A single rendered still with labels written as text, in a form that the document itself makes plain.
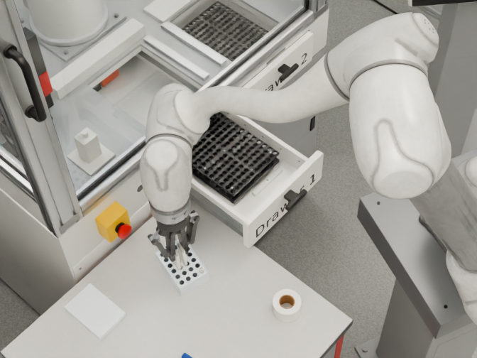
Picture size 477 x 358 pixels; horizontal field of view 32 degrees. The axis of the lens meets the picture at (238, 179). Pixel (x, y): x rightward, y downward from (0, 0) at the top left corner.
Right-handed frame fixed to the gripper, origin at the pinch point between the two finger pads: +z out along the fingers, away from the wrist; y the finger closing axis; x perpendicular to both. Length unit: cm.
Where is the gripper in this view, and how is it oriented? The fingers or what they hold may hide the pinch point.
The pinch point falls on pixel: (178, 256)
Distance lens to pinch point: 202.4
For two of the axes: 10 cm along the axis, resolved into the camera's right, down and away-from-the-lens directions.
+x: -5.4, -6.7, 5.0
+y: 8.4, -4.5, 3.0
